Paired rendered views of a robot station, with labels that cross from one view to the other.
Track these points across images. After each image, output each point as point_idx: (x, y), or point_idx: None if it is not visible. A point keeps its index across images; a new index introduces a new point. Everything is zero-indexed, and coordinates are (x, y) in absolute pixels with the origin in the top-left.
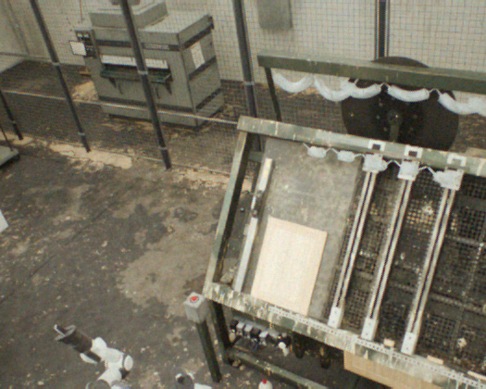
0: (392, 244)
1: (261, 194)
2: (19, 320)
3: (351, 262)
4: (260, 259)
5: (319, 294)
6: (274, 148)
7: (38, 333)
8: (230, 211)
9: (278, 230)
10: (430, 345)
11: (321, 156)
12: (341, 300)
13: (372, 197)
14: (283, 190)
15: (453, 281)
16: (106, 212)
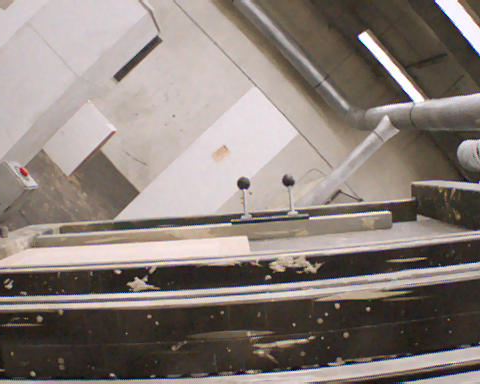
0: (311, 290)
1: (298, 215)
2: (10, 227)
3: (151, 263)
4: (122, 244)
5: None
6: (416, 224)
7: None
8: (230, 220)
9: (215, 244)
10: None
11: (475, 153)
12: None
13: None
14: (331, 239)
15: None
16: (178, 375)
